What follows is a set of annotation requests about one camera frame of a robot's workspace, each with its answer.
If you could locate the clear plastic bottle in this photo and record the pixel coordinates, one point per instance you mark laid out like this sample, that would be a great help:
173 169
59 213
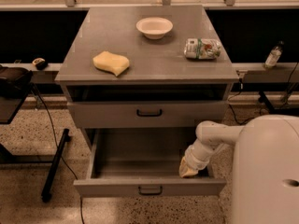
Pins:
274 55

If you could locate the black stand leg right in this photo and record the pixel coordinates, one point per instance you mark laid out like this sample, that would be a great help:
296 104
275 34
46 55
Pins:
279 111

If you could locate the grey drawer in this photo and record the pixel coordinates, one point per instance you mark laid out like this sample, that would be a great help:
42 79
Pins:
144 114
135 162

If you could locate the tape measure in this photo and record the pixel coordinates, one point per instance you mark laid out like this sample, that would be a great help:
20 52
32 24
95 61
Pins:
40 63

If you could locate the grey top drawer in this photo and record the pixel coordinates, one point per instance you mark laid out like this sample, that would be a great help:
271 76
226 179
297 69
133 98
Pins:
144 114

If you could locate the yellow sponge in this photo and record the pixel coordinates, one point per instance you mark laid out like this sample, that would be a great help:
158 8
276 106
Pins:
110 62

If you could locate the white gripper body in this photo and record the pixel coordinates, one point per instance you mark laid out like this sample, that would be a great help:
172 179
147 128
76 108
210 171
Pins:
198 163

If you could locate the grey drawer cabinet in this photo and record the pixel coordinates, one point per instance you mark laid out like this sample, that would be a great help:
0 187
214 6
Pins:
158 71

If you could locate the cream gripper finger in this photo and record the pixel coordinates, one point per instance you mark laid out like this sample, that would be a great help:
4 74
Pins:
185 171

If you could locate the black bag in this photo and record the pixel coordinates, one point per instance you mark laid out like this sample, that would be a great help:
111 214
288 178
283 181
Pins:
14 81

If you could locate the snack bag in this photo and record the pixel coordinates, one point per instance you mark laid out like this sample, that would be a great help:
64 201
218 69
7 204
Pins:
202 48

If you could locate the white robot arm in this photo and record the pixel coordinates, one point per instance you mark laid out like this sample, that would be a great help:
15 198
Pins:
265 172

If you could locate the white bowl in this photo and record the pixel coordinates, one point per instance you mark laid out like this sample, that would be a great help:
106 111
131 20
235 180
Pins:
154 28

